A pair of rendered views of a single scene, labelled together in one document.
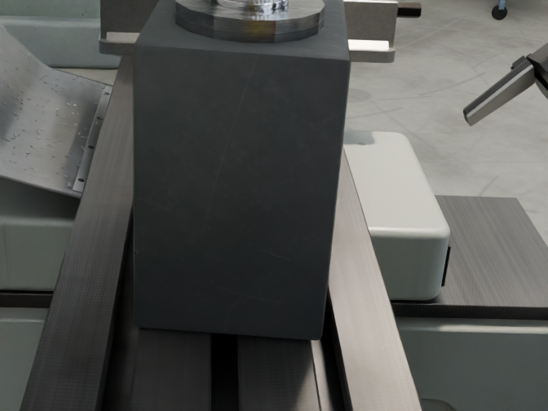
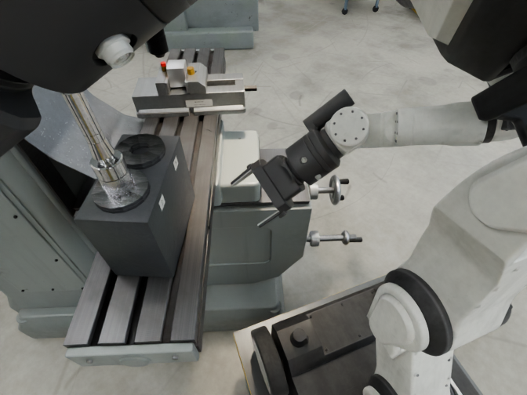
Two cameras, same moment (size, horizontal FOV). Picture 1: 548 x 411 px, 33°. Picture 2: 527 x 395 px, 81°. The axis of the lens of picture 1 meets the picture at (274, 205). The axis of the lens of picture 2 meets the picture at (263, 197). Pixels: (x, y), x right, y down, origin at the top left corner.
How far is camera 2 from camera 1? 0.39 m
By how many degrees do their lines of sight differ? 22
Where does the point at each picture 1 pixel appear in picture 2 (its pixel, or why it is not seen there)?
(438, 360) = (261, 217)
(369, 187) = (236, 162)
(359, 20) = (230, 99)
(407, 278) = (247, 197)
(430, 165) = (307, 88)
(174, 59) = (88, 222)
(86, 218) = not seen: hidden behind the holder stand
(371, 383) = (184, 297)
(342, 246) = (194, 226)
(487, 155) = (329, 81)
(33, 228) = not seen: hidden behind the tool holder
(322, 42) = (143, 209)
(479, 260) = not seen: hidden behind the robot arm
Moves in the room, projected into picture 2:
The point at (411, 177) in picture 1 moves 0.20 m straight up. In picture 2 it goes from (252, 155) to (251, 102)
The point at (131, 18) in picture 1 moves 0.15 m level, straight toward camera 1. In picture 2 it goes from (146, 104) to (139, 133)
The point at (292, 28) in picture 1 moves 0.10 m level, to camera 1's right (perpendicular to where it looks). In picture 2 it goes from (130, 206) to (192, 208)
